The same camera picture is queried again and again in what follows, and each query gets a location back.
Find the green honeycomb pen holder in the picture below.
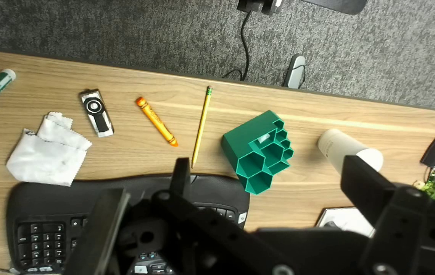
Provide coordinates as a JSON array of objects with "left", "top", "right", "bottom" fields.
[{"left": 219, "top": 108, "right": 295, "bottom": 196}]

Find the greenish gripper left finger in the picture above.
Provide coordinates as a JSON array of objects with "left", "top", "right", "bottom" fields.
[{"left": 62, "top": 186, "right": 132, "bottom": 275}]

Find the orange marker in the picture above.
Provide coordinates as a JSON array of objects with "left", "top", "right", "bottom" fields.
[{"left": 134, "top": 96, "right": 179, "bottom": 148}]

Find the white paper cup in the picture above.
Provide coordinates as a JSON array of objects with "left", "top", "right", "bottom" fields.
[{"left": 315, "top": 126, "right": 384, "bottom": 174}]

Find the yellow pencil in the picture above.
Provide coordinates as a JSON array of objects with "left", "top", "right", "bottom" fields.
[{"left": 190, "top": 83, "right": 213, "bottom": 169}]

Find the thin black floor cable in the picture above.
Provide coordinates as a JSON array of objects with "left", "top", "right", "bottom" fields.
[{"left": 221, "top": 9, "right": 253, "bottom": 82}]

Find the dark chair base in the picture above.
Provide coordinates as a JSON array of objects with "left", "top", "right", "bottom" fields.
[{"left": 302, "top": 0, "right": 367, "bottom": 15}]

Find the black stand base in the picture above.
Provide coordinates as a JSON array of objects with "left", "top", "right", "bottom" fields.
[{"left": 236, "top": 0, "right": 283, "bottom": 16}]

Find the small green circuit board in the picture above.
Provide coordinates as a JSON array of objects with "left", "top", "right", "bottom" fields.
[{"left": 411, "top": 174, "right": 435, "bottom": 204}]

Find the grey desk leg foot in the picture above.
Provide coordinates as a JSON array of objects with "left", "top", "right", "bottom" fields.
[{"left": 282, "top": 53, "right": 308, "bottom": 90}]

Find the grey flat pad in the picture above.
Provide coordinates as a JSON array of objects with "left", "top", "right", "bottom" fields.
[{"left": 312, "top": 204, "right": 375, "bottom": 238}]

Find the crumpled white tissue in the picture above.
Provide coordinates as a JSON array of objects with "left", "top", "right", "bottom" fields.
[{"left": 4, "top": 111, "right": 92, "bottom": 187}]

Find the black ergonomic keyboard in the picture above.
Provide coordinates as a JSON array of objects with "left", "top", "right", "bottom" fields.
[{"left": 4, "top": 172, "right": 251, "bottom": 275}]

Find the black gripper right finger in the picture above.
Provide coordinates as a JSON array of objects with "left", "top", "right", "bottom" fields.
[{"left": 340, "top": 154, "right": 399, "bottom": 239}]

